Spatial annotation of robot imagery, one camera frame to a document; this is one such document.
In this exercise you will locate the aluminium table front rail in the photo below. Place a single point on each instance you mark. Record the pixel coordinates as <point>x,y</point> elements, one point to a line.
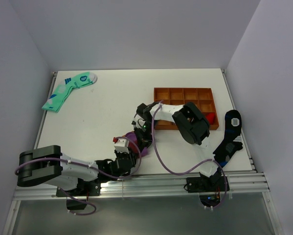
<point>148,186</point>

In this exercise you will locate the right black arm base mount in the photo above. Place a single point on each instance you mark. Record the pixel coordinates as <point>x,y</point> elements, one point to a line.
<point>213,188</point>

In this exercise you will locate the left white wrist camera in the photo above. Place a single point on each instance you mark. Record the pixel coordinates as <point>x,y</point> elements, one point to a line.
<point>121,145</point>

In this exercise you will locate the black blue sock pair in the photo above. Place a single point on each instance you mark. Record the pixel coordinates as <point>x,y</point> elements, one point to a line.
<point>232,141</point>

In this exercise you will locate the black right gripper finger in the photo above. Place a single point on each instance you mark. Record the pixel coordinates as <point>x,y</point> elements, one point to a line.
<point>144,141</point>
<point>139,135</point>

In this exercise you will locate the rolled red sock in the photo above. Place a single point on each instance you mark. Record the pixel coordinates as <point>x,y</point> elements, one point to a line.
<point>211,118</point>

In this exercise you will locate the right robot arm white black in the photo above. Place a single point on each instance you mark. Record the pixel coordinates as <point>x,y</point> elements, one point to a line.
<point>193,127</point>

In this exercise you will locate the maroon purple orange sock pair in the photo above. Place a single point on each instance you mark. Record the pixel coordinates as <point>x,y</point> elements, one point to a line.
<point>132,136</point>

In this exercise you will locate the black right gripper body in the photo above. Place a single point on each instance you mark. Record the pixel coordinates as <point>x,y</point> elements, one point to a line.
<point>147,129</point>

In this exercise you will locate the mint green sock pair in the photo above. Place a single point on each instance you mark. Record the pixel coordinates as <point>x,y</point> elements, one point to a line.
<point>63,90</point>

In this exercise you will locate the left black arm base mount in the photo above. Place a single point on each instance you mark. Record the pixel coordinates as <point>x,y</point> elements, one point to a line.
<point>78,198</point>

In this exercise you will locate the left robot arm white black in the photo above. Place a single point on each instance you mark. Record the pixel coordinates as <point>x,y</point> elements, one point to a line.
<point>48,165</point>

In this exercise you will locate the orange compartment tray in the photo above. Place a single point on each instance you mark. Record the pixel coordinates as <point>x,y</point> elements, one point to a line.
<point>201,97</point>

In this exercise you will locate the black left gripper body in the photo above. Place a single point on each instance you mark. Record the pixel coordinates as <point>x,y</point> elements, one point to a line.
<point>119,155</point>

